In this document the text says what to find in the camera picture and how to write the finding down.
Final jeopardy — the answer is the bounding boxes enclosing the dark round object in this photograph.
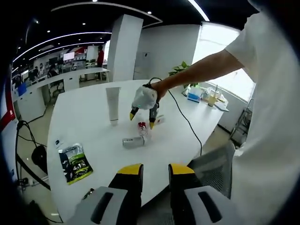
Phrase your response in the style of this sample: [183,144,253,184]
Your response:
[31,144,48,170]

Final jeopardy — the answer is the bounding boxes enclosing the green snack packet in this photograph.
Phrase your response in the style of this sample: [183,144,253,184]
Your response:
[58,142,94,186]

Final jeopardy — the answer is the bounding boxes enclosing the drink cup with straw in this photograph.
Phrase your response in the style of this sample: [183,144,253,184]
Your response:
[207,84,222,107]

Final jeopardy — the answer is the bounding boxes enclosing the white skincare tube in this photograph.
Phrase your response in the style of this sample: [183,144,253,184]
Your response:
[105,87,121,127]

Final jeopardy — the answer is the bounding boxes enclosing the green potted plant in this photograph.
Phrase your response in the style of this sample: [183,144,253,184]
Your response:
[168,61,200,89]

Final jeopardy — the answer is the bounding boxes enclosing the red collar skincare bottle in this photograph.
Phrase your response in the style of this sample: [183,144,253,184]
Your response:
[136,121,151,137]

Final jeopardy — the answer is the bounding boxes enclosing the grey mesh office chair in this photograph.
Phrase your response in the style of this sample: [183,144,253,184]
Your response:
[187,142,236,200]

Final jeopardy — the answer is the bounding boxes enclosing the metal trolley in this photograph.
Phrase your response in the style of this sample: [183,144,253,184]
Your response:
[231,98,255,148]

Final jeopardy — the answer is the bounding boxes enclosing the gold foil packet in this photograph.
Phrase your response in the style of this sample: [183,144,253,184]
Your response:
[81,188,95,200]

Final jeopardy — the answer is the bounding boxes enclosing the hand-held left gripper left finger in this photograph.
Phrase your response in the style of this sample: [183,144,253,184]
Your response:
[67,163,144,225]

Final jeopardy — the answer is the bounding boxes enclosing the blue tissue box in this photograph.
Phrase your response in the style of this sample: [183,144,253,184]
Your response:
[187,92,202,103]

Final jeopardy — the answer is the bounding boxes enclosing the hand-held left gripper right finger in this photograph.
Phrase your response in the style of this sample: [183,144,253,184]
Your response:
[168,163,238,225]

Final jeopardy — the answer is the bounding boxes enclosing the blue storage bin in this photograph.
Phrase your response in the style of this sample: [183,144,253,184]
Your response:
[17,83,28,97]

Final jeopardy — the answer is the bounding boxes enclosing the black desk cables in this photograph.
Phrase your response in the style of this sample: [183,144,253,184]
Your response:
[14,120,51,191]

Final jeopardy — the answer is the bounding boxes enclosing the long white counter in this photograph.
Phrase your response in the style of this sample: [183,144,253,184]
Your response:
[11,67,110,116]

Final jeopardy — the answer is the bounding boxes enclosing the person's right hand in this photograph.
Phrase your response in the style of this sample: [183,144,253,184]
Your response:
[152,78,170,104]

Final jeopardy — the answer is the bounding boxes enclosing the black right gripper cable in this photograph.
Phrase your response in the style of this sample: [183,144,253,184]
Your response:
[148,77,203,157]

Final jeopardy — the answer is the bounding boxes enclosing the power strip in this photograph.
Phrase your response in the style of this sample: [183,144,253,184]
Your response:
[20,178,38,187]

